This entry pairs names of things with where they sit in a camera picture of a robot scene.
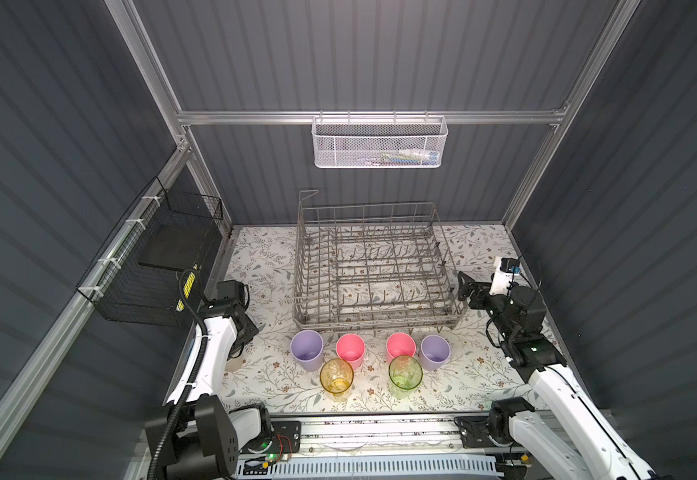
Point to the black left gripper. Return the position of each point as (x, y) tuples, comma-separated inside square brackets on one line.
[(249, 330)]

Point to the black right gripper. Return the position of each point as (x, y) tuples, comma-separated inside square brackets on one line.
[(467, 290)]

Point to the lilac cup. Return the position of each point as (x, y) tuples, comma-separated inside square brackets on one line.
[(307, 347), (435, 351)]

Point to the yellow transparent cup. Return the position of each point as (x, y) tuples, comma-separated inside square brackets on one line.
[(337, 377)]

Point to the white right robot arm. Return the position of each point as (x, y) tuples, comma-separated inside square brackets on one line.
[(593, 449)]

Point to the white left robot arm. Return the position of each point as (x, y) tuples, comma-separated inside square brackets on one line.
[(193, 436)]

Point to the yellow brush in basket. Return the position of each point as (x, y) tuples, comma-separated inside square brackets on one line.
[(186, 282)]

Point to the black pad in basket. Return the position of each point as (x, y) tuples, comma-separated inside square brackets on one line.
[(173, 248)]

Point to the pink cup right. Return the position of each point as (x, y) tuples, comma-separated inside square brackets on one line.
[(400, 344)]

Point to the pink cup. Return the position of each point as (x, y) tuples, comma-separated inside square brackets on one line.
[(400, 344), (352, 349)]

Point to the green transparent cup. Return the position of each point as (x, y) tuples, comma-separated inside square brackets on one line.
[(405, 375)]

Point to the pink cup left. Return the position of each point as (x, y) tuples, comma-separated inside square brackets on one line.
[(352, 349)]

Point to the tubes in white basket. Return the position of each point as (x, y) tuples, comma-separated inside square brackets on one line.
[(406, 157)]

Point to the white vented cover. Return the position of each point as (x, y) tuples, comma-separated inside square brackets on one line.
[(424, 466)]

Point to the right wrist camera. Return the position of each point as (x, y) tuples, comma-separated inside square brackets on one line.
[(503, 270)]

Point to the black wire wall basket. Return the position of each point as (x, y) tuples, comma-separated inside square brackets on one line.
[(123, 291)]

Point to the grey wire dish rack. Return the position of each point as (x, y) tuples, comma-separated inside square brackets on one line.
[(373, 267)]

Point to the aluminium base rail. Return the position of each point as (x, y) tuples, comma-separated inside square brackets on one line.
[(373, 433)]

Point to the white mesh wall basket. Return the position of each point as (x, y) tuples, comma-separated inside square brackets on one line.
[(343, 142)]

